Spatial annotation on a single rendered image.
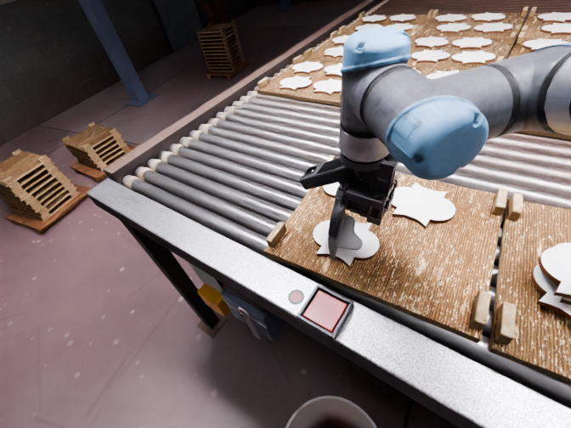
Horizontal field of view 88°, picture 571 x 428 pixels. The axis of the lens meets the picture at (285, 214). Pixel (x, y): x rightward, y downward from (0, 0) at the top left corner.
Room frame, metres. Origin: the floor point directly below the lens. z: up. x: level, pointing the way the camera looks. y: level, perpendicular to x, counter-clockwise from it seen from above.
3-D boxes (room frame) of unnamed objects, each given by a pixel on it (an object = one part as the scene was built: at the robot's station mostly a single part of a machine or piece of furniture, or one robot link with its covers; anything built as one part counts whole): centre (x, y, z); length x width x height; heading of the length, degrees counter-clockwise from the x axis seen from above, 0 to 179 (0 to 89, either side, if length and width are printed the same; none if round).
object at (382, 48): (0.35, -0.14, 1.27); 0.09 x 0.08 x 0.11; 6
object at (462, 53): (1.23, -0.82, 0.94); 0.41 x 0.35 x 0.04; 45
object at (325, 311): (0.25, -0.03, 0.92); 0.06 x 0.06 x 0.01; 46
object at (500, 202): (0.38, -0.44, 0.95); 0.06 x 0.02 x 0.03; 140
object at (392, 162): (0.36, -0.14, 1.11); 0.09 x 0.08 x 0.12; 50
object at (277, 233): (0.43, 0.03, 0.95); 0.06 x 0.02 x 0.03; 140
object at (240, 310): (0.38, 0.12, 0.77); 0.14 x 0.11 x 0.18; 46
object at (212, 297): (0.50, 0.25, 0.74); 0.09 x 0.08 x 0.24; 46
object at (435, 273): (0.41, -0.21, 0.93); 0.41 x 0.35 x 0.02; 50
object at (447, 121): (0.26, -0.17, 1.26); 0.11 x 0.11 x 0.08; 6
